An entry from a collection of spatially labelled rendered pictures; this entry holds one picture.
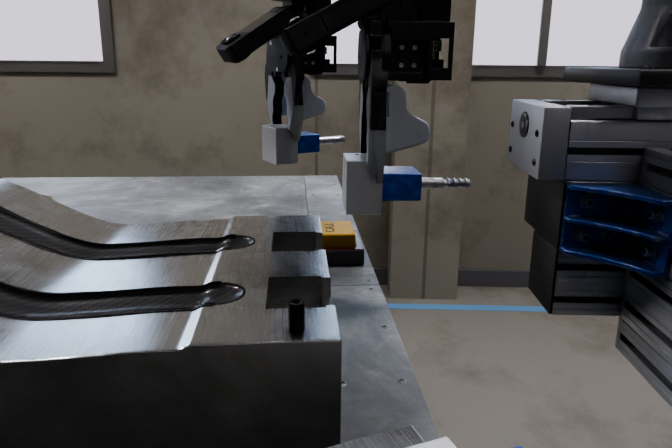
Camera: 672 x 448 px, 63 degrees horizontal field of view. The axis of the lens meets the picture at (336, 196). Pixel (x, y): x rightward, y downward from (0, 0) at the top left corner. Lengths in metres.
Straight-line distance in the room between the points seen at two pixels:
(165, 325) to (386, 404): 0.17
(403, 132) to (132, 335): 0.30
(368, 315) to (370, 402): 0.14
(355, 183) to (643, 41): 0.42
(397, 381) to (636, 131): 0.44
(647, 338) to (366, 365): 0.39
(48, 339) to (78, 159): 2.44
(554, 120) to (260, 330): 0.48
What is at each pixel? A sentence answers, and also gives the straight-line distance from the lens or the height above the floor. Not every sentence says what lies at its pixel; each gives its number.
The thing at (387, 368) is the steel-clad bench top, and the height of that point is 0.80.
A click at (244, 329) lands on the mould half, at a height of 0.89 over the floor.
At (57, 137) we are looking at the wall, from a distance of 2.82.
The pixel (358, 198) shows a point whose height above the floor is 0.91.
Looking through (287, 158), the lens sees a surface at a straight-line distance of 0.81.
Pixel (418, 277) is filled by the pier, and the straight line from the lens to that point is 2.50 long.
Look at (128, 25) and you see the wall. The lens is 2.65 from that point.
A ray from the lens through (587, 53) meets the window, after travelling 2.65.
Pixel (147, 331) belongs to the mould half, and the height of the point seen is 0.89.
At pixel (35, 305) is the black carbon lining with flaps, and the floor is 0.88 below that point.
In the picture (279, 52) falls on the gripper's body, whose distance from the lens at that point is 0.81.
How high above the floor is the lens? 1.05
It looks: 14 degrees down
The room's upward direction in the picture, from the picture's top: 1 degrees clockwise
